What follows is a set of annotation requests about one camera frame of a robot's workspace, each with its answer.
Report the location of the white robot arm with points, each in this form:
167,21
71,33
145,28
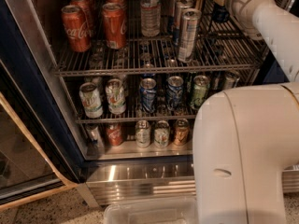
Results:
244,138

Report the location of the blue patterned can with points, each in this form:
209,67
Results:
174,91

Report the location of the wire shelf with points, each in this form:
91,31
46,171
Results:
219,46
133,110

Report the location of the open glass fridge door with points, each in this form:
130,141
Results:
27,169

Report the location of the clear plastic bin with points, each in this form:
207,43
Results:
173,210

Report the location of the white can bottom centre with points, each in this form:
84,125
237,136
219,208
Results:
161,134

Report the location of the gold can bottom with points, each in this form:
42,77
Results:
181,133

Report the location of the silver red bull can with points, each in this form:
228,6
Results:
189,25
171,15
181,5

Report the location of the blue Pepsi can middle shelf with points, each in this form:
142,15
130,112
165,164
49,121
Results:
147,91

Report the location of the top wire shelf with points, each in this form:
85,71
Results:
219,46

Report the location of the silver slim can right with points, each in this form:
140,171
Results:
231,79

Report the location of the front silver Red Bull can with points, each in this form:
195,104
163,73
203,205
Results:
189,25

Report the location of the silver slim can bottom left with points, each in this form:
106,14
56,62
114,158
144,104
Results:
94,134

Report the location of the silver slim can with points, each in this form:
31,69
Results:
94,134
231,79

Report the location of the front left Coca-Cola can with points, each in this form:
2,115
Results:
76,28

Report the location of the middle left Coca-Cola can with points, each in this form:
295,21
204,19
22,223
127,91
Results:
86,7

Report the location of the clear plastic water bottle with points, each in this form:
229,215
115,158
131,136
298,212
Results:
150,17

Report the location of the stainless steel fridge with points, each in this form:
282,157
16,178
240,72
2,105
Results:
108,174

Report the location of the blue Pepsi can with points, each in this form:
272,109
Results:
220,14

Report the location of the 7up can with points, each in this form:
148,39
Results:
91,101
115,96

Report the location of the left 7up can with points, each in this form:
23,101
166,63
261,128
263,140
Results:
91,101

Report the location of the middle wire shelf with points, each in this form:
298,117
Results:
133,110

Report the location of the red can bottom shelf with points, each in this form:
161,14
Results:
114,134

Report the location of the front right Coca-Cola can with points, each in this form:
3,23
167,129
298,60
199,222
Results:
114,25

